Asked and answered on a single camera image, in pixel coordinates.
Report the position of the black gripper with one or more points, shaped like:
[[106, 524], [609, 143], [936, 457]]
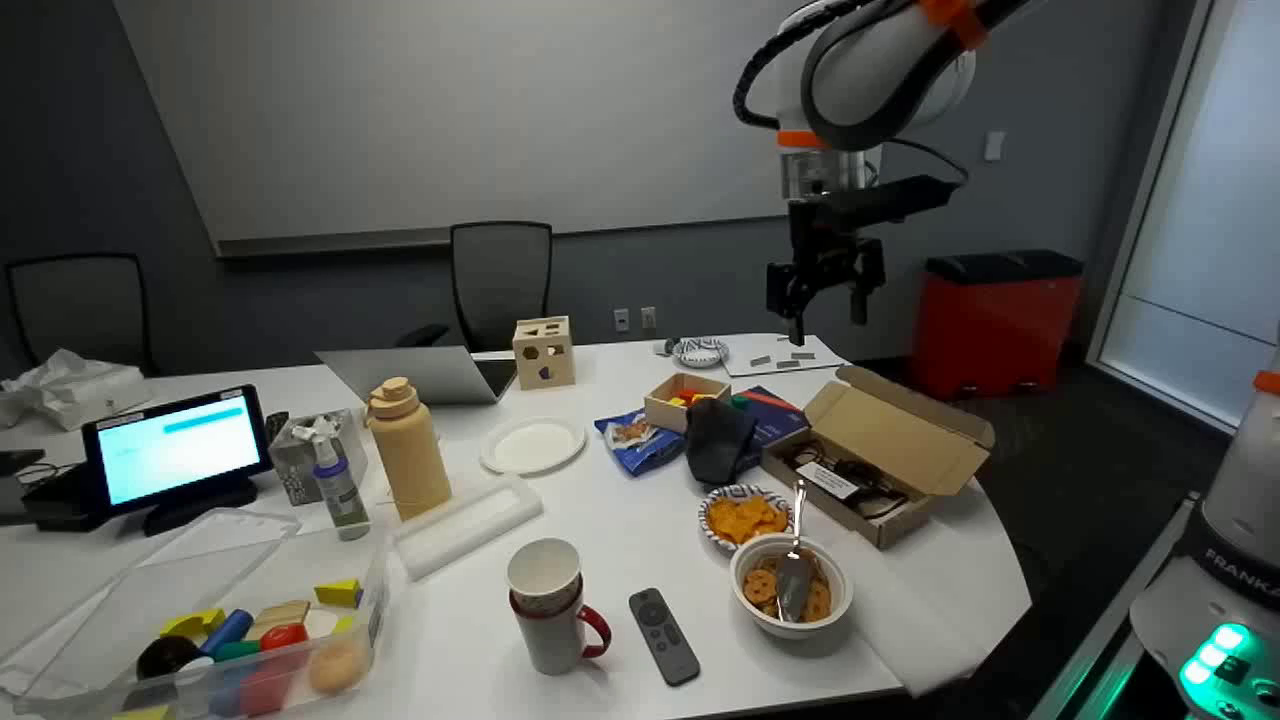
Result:
[[824, 244]]

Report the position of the dark grey remote control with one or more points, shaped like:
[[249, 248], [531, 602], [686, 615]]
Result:
[[665, 637]]

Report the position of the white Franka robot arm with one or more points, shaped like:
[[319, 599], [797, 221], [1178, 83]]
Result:
[[886, 61]]

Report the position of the robot base stand green light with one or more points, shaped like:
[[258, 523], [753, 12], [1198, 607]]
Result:
[[1202, 640]]

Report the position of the blue flat package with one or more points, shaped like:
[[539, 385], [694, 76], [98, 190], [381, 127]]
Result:
[[776, 416]]

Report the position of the white tape roll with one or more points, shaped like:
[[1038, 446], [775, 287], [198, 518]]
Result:
[[701, 355]]

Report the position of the open cardboard box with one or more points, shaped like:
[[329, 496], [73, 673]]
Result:
[[886, 442]]

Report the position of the red trash bin black lid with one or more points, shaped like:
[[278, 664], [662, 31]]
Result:
[[995, 334]]

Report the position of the blue snack bag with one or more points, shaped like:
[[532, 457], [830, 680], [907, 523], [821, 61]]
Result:
[[638, 442]]

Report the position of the metal spoon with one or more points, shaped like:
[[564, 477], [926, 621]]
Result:
[[797, 567]]

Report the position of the white bowl with crackers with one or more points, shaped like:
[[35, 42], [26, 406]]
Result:
[[787, 594]]

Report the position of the wooden shape sorter cube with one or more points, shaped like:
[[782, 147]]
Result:
[[544, 355]]

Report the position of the white round plate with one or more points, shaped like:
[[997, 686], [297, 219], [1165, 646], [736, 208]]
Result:
[[532, 446]]

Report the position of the black office chair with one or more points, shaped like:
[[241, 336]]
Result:
[[501, 283], [83, 309]]

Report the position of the frosted glass door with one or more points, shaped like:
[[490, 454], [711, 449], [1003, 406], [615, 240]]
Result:
[[1202, 202]]

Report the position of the white foam tray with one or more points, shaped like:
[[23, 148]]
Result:
[[464, 524]]

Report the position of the grey laptop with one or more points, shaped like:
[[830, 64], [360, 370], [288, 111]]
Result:
[[404, 377]]

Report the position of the tan water bottle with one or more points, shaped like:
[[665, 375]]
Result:
[[410, 454]]

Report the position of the small spray bottle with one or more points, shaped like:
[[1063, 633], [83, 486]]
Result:
[[339, 486]]

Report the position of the grey carton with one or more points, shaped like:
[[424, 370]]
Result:
[[293, 460]]

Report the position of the yellow wedge toy block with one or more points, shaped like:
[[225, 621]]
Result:
[[339, 594]]

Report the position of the clear plastic toy bin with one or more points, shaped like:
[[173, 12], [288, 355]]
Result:
[[341, 664]]

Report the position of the orange toy ball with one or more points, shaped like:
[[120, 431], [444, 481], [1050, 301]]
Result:
[[339, 664]]

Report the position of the beige toy block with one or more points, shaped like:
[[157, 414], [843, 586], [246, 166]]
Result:
[[281, 615]]

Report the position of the red toy block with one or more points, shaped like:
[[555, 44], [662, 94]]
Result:
[[286, 637]]

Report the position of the black tablet with lit screen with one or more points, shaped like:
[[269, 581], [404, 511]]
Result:
[[178, 446]]

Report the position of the blue toy cylinder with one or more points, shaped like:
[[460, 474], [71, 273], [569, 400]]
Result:
[[225, 628]]

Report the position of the green toy block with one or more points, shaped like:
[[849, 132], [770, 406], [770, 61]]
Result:
[[237, 649]]

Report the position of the black toy ball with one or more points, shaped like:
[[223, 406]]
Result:
[[167, 658]]

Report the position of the white plastic bag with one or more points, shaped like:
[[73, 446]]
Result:
[[64, 385]]

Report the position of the black tablet stand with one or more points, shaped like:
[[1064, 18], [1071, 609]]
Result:
[[63, 502]]

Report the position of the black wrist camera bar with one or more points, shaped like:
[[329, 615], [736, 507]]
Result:
[[894, 197]]

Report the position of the white wall outlet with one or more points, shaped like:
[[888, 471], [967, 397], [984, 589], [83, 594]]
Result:
[[622, 322], [649, 316]]

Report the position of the white light switch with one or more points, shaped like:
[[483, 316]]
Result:
[[995, 147]]

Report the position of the white wall board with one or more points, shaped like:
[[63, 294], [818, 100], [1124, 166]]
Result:
[[464, 107]]

